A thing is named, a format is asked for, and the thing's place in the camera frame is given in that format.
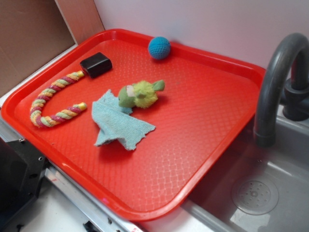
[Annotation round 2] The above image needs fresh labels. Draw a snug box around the black rectangular block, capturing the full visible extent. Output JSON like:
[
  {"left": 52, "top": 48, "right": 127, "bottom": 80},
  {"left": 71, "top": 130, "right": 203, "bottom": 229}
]
[{"left": 80, "top": 52, "right": 113, "bottom": 78}]

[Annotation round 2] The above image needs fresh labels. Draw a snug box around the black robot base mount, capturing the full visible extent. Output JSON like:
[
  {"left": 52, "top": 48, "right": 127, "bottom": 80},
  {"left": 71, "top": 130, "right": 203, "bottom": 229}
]
[{"left": 0, "top": 140, "right": 47, "bottom": 231}]

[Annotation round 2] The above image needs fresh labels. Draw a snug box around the red plastic tray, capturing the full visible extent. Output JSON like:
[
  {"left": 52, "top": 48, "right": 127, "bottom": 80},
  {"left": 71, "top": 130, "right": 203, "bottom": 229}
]
[{"left": 1, "top": 29, "right": 265, "bottom": 221}]

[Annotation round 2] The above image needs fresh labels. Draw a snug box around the light blue cloth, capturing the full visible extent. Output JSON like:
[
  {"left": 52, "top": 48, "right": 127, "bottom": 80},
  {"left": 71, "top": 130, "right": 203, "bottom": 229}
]
[{"left": 92, "top": 90, "right": 155, "bottom": 151}]

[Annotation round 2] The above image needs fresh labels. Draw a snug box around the grey curved faucet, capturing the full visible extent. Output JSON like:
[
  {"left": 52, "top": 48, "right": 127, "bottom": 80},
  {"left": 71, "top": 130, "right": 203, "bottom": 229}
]
[{"left": 253, "top": 33, "right": 309, "bottom": 147}]

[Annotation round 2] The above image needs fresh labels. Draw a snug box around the multicolour rope toy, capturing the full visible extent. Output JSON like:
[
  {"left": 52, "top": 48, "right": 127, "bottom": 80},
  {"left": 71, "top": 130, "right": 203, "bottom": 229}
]
[{"left": 29, "top": 71, "right": 87, "bottom": 128}]

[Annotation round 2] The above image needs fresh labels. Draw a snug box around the grey sink basin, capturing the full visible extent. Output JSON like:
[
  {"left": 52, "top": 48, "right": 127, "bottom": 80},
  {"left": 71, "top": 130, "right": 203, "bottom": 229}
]
[{"left": 183, "top": 117, "right": 309, "bottom": 232}]

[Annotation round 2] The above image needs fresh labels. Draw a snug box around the green plush toy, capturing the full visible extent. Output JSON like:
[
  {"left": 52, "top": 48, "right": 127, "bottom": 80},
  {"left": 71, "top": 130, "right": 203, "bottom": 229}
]
[{"left": 118, "top": 80, "right": 165, "bottom": 109}]

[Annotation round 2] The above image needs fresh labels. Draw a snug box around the brown cardboard panel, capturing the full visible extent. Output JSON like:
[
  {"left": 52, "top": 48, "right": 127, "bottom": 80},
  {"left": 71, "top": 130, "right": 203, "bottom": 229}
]
[{"left": 0, "top": 0, "right": 104, "bottom": 97}]

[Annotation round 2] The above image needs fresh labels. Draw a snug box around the blue textured ball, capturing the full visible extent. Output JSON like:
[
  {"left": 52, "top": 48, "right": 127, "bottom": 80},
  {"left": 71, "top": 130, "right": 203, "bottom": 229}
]
[{"left": 148, "top": 37, "right": 171, "bottom": 59}]

